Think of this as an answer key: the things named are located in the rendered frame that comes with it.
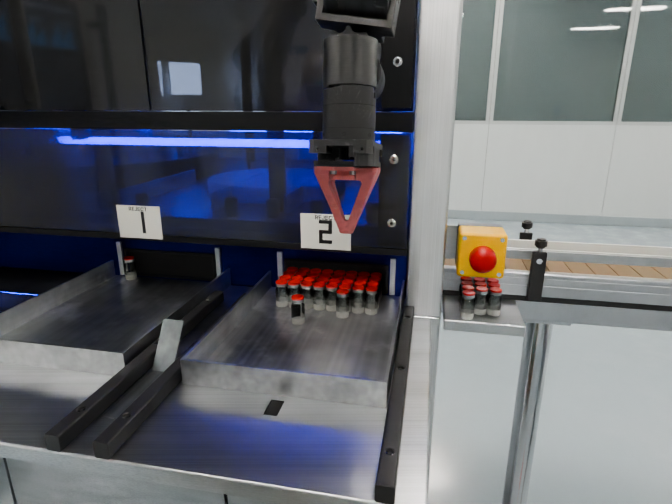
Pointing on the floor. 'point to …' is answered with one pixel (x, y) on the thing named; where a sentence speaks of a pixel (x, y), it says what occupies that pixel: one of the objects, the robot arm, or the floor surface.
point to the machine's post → (432, 166)
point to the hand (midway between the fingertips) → (346, 225)
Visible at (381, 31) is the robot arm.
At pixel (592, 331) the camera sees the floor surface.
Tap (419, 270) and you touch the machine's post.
